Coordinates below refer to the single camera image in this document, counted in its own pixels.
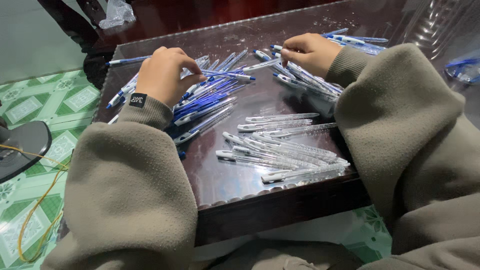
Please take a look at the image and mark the clear plastic sheet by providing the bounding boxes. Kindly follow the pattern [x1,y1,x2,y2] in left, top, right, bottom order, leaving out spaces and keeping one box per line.
[390,0,480,62]

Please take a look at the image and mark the person's right hand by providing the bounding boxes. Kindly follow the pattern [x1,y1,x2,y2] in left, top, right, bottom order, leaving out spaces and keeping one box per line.
[280,33,344,78]

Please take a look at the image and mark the crumpled clear plastic bag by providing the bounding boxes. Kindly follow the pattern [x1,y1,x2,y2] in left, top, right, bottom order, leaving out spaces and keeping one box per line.
[98,0,136,30]

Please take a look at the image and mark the clear white-tipped pen barrel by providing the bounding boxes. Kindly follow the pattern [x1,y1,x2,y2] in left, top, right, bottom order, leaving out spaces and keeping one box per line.
[243,56,284,74]

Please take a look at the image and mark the plastic bag holding blue pens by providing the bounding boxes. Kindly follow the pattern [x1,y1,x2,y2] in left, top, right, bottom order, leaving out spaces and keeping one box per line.
[444,56,480,85]

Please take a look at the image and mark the grey fan base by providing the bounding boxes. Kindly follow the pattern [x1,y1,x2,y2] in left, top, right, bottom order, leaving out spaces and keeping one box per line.
[0,117,53,184]

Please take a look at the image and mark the heap of assembled blue pens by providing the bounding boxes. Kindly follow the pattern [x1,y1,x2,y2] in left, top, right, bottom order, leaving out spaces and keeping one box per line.
[253,28,389,103]

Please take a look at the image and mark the blue ink refill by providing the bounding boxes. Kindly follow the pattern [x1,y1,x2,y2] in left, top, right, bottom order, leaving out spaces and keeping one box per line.
[200,69,257,81]

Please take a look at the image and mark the pile of blue refilled pens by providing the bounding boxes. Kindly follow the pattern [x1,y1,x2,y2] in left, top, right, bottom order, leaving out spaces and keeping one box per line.
[105,49,257,159]

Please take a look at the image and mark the yellow cable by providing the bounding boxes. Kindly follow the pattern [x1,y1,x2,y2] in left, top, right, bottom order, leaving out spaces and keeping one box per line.
[0,144,71,263]

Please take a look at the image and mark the person's khaki trousers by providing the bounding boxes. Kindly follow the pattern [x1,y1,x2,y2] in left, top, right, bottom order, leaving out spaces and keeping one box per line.
[189,238,365,270]

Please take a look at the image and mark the person's left hand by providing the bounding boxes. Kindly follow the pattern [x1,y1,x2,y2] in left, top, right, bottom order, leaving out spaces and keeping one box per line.
[135,46,208,108]

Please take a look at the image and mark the group of empty clear barrels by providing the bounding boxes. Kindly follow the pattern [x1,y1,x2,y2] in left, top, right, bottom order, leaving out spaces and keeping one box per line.
[215,112,352,184]

